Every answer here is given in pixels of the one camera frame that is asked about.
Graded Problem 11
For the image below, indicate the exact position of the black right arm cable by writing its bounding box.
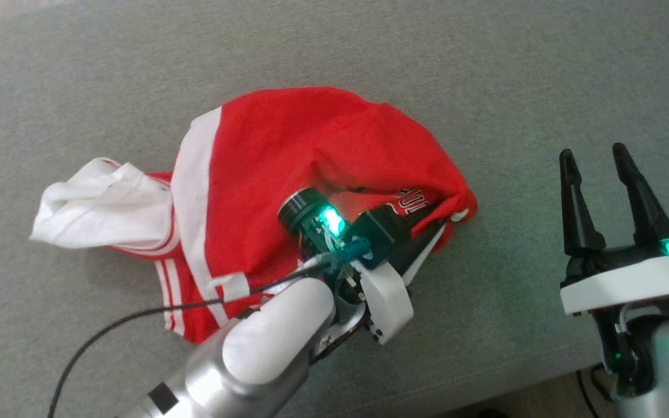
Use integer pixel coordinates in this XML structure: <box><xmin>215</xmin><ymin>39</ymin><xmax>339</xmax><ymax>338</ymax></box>
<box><xmin>576</xmin><ymin>363</ymin><xmax>608</xmax><ymax>418</ymax></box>

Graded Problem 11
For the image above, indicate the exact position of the red Bulls jersey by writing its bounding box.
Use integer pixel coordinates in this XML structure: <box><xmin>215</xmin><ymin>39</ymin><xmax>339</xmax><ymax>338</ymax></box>
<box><xmin>170</xmin><ymin>86</ymin><xmax>479</xmax><ymax>344</ymax></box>

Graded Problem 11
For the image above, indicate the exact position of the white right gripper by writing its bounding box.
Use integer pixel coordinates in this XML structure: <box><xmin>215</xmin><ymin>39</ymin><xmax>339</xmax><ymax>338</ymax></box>
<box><xmin>559</xmin><ymin>142</ymin><xmax>669</xmax><ymax>317</ymax></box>

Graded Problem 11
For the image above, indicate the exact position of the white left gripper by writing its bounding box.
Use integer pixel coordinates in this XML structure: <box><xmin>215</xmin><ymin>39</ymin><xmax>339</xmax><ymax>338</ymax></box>
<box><xmin>351</xmin><ymin>219</ymin><xmax>448</xmax><ymax>347</ymax></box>

